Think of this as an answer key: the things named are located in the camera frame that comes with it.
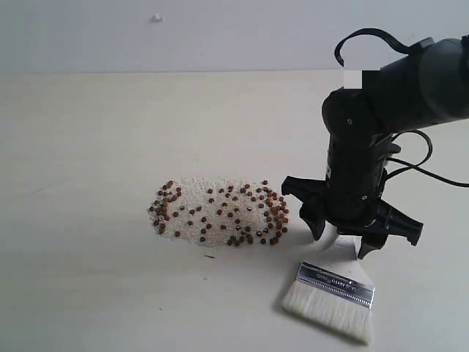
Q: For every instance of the white wide paint brush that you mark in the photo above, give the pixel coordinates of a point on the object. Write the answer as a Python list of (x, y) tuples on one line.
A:
[(331, 290)]

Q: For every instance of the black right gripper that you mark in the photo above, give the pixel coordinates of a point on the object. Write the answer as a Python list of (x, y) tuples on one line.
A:
[(349, 197)]

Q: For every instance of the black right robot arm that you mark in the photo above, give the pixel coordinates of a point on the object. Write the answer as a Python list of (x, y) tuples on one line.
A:
[(427, 86)]

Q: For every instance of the pile of white grains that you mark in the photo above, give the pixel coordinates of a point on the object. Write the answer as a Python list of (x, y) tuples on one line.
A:
[(219, 212)]

